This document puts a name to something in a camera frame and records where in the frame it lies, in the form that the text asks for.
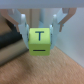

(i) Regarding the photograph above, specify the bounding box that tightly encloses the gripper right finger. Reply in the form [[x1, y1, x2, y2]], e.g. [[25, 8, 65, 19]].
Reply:
[[49, 7, 80, 46]]

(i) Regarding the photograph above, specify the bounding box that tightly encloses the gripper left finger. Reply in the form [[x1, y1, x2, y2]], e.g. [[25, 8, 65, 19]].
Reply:
[[0, 7, 31, 48]]

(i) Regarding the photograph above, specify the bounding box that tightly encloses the yellow block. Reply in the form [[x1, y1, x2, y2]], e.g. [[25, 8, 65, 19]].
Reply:
[[27, 27, 54, 57]]

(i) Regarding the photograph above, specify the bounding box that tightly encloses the wooden drawer box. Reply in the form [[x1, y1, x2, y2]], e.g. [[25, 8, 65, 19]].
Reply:
[[0, 14, 33, 67]]

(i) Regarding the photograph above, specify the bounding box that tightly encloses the black drawer handle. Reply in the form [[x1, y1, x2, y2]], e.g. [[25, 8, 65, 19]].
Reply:
[[0, 31, 26, 52]]

